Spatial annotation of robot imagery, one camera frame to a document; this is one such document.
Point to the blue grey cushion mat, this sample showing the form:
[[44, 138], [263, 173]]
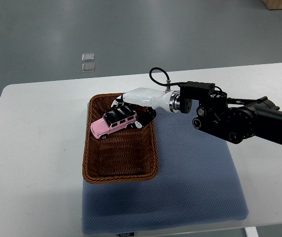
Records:
[[196, 183]]

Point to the brown wicker basket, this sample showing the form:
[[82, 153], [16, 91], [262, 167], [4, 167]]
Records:
[[126, 156]]

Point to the pink toy car black roof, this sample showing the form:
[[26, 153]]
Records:
[[110, 123]]

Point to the white robotic hand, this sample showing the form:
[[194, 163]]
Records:
[[146, 97]]

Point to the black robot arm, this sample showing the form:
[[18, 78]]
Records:
[[227, 118]]

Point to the upper floor metal plate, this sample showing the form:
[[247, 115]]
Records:
[[87, 57]]

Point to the white table leg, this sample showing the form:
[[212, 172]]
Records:
[[251, 232]]

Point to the wooden furniture corner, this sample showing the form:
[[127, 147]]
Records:
[[273, 4]]

